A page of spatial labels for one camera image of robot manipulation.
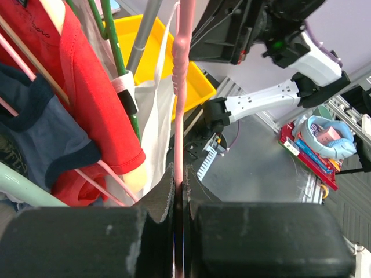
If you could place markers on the red t-shirt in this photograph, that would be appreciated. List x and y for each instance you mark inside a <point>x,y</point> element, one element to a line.
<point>95,95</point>

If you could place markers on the white tank top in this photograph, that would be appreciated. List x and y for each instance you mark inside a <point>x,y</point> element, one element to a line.
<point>156,99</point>

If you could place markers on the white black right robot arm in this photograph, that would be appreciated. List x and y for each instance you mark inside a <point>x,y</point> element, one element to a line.
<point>257,73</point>

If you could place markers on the red book stack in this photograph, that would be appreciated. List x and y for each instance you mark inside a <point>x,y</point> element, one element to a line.
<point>324,169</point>

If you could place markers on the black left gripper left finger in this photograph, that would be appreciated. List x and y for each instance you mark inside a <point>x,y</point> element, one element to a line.
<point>156,251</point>

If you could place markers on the white slotted cable duct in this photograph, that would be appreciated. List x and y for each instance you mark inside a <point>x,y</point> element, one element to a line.
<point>216,146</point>

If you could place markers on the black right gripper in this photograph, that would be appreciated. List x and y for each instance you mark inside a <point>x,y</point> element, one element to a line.
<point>224,33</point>

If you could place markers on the pink small box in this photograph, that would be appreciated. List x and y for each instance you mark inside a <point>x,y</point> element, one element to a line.
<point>328,135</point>

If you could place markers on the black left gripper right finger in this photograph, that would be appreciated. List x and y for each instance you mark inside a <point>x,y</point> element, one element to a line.
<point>195,194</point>

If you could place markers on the navy blue garment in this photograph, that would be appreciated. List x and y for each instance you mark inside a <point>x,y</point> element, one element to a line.
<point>37,136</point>

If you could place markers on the green plastic hanger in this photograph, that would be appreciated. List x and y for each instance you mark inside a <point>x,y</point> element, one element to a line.
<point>100,30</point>

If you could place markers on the silver clothes rack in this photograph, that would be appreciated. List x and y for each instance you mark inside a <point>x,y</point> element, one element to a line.
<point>143,34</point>

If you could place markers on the light blue headphones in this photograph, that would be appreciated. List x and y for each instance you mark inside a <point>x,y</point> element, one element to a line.
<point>339,149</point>

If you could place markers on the mint green hanger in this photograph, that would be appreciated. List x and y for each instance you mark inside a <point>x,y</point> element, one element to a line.
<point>22,189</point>

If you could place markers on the wooden hanger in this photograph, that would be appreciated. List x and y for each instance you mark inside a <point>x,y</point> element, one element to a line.
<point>52,14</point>

